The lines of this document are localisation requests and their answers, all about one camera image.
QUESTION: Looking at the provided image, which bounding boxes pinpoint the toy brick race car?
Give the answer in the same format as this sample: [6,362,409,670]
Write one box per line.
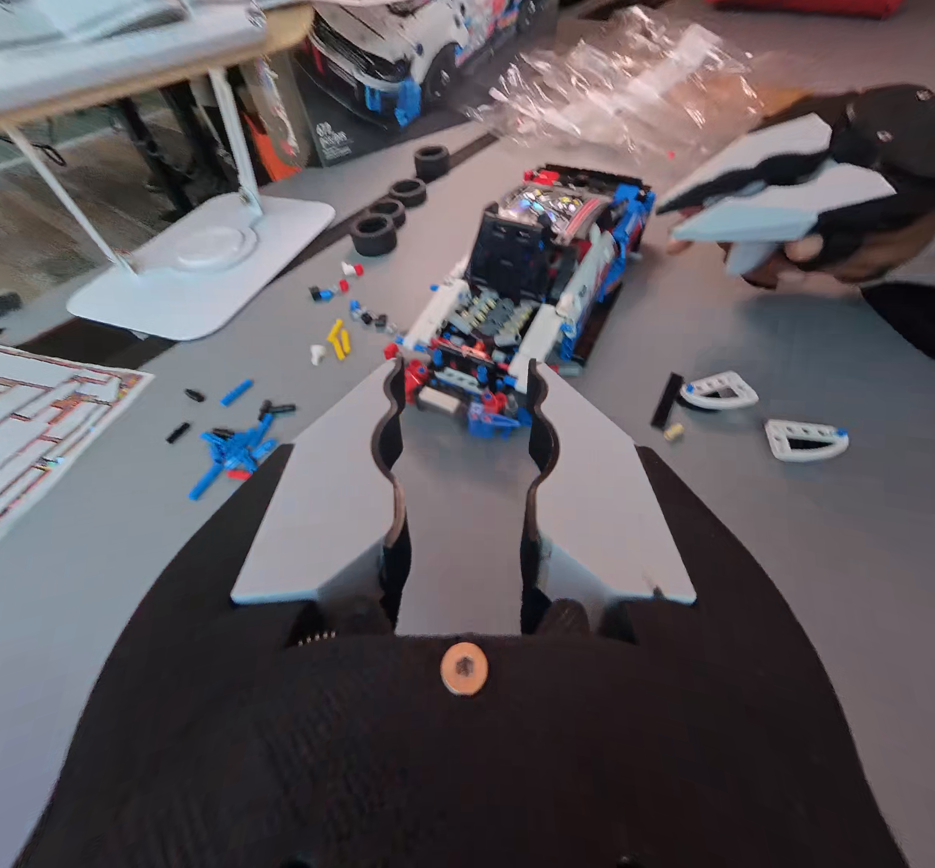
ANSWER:
[383,163,656,440]

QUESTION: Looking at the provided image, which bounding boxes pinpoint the shiny sticker sheet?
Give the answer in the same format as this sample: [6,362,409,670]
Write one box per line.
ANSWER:
[0,346,156,542]

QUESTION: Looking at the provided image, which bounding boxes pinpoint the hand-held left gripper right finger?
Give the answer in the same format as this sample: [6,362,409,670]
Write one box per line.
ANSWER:
[520,359,697,637]

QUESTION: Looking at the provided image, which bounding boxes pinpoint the pile of clear plastic bags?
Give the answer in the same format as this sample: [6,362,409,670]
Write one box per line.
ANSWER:
[464,6,775,168]

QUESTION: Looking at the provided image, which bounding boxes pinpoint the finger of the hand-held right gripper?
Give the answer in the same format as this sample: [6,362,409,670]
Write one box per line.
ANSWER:
[655,113,835,218]
[668,162,899,243]

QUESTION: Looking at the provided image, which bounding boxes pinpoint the dark brick beam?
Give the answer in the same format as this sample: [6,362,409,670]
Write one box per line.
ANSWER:
[649,373,685,431]

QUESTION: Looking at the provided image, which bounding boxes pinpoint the grey desk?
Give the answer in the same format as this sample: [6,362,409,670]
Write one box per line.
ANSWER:
[0,0,935,868]

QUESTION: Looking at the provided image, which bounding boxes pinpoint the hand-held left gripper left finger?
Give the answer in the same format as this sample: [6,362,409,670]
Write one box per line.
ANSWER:
[230,357,411,637]

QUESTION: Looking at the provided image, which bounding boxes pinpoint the printed toy car box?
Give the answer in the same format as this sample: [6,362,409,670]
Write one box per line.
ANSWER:
[292,0,563,168]

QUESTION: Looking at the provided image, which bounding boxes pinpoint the white curved brick panel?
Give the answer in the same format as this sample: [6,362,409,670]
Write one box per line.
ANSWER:
[679,370,761,411]
[764,419,850,463]

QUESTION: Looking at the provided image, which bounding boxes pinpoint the pile of blue brick pins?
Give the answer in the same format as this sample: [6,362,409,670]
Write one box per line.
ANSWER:
[186,379,297,502]

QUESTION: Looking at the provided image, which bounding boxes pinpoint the person's right hand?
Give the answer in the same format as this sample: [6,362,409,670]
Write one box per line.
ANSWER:
[719,207,935,290]

